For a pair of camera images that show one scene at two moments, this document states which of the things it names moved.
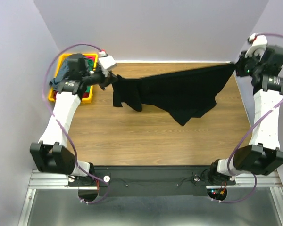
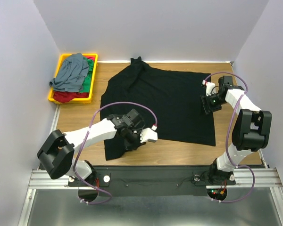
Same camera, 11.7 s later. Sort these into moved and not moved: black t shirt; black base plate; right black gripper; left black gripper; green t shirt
Moved: right black gripper; black t shirt; left black gripper
Not moved: green t shirt; black base plate
